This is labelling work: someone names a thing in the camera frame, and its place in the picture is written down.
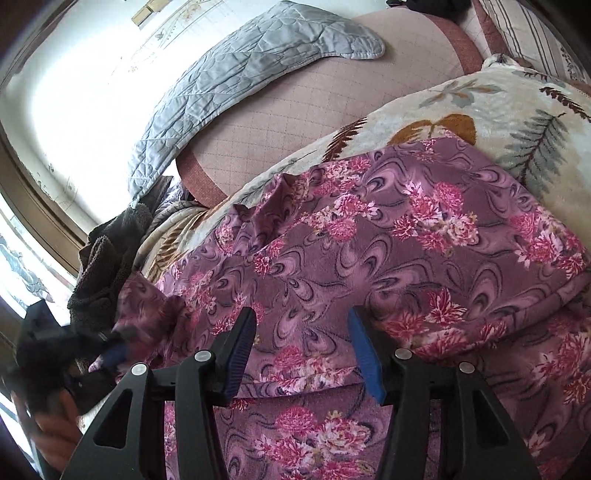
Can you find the grey quilted pillow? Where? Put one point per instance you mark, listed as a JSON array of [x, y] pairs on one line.
[[231, 78]]

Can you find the purple floral garment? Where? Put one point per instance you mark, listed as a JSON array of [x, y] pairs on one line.
[[369, 254]]

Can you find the person's left hand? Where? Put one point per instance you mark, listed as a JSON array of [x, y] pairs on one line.
[[53, 427]]

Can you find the striped floral cushion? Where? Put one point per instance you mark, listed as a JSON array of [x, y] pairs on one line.
[[531, 32]]

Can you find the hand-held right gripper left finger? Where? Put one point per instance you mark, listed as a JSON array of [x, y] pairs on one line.
[[240, 344]]

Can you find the dark grey fleece garment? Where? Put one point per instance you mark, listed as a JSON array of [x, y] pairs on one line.
[[101, 277]]

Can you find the black garment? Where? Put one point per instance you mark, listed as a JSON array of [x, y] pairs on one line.
[[438, 4]]

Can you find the leaf print blanket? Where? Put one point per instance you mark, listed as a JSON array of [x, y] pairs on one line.
[[508, 115]]

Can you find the pink bed sheet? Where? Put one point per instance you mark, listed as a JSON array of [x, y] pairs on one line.
[[300, 129]]

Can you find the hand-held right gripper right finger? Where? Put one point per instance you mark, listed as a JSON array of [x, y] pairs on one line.
[[367, 355]]

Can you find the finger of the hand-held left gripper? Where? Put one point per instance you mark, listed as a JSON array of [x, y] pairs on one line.
[[113, 354]]

